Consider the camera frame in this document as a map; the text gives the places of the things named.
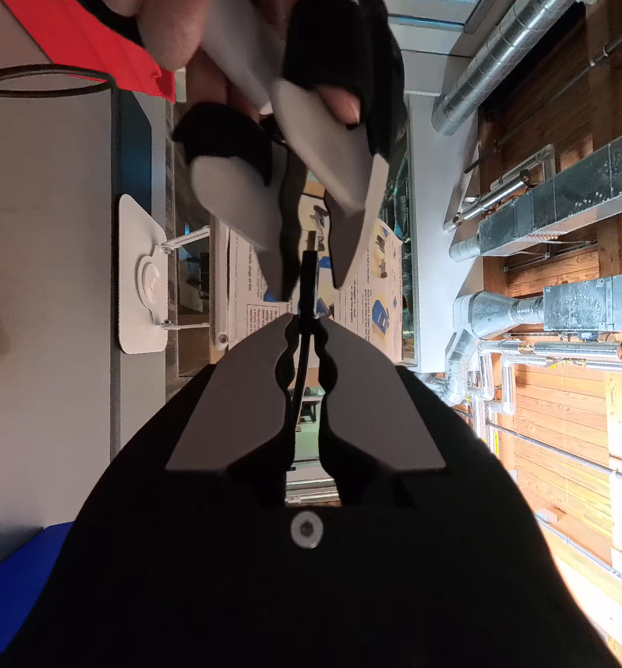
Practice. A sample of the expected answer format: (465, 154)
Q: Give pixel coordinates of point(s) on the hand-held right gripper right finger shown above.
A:
(378, 412)

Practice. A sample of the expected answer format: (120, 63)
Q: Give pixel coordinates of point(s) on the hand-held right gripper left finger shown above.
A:
(222, 412)

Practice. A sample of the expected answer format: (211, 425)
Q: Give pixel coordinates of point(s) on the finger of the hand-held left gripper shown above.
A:
(321, 151)
(232, 208)

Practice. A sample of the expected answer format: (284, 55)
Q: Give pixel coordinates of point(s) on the blue plastic bin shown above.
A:
(8, 600)

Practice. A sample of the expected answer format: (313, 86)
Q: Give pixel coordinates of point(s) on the person's left hand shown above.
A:
(159, 31)

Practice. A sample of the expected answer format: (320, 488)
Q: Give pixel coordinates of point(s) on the instruction poster board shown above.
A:
(373, 292)

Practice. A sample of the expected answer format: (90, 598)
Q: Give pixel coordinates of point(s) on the white board stand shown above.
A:
(133, 292)

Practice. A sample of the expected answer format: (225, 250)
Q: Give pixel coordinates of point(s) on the red plastic bin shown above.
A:
(81, 36)

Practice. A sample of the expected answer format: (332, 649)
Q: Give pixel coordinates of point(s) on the silver ceiling pipe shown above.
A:
(550, 348)

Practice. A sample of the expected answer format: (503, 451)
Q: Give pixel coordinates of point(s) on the silver round air duct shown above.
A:
(498, 57)

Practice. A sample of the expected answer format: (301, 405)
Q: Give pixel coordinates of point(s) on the metal duct junction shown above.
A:
(587, 302)

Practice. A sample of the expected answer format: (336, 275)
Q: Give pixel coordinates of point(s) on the rectangular metal air duct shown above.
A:
(577, 198)

